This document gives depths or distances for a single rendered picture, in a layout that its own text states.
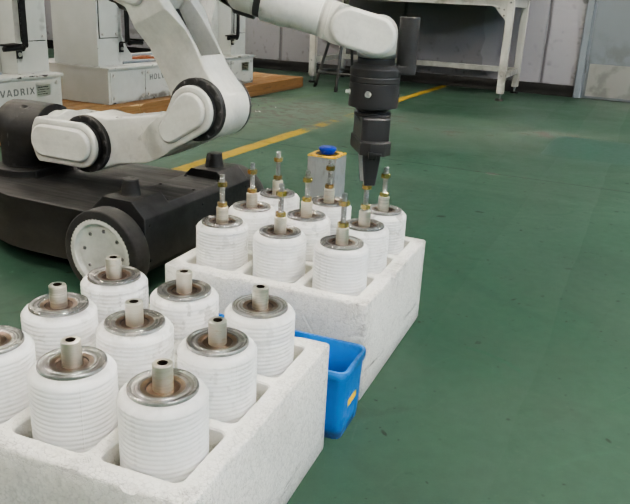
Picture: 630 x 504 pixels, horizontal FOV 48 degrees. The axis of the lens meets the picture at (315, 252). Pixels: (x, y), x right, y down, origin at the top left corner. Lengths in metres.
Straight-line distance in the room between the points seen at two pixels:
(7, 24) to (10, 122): 1.56
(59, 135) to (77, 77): 2.16
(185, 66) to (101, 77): 2.26
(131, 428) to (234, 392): 0.14
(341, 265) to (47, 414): 0.57
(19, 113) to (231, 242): 0.90
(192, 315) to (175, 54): 0.84
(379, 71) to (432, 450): 0.62
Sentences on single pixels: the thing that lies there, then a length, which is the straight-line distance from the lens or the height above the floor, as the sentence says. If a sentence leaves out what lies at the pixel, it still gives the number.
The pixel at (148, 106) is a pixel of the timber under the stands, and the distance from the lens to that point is 4.03.
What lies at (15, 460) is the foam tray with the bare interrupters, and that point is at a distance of 0.85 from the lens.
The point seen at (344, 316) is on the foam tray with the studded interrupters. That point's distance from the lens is 1.19.
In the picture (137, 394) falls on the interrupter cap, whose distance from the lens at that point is 0.77.
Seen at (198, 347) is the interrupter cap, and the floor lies 0.25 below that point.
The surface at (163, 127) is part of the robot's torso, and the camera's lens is 1.68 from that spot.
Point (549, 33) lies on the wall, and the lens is 6.25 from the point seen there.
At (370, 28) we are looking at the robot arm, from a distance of 1.22.
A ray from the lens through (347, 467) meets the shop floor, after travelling 1.09.
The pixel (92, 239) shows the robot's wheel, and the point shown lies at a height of 0.13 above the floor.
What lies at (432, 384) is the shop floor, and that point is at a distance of 1.33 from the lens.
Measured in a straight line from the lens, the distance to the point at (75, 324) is 0.96.
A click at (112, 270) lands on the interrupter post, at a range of 1.07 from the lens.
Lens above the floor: 0.65
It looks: 20 degrees down
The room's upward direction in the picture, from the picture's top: 3 degrees clockwise
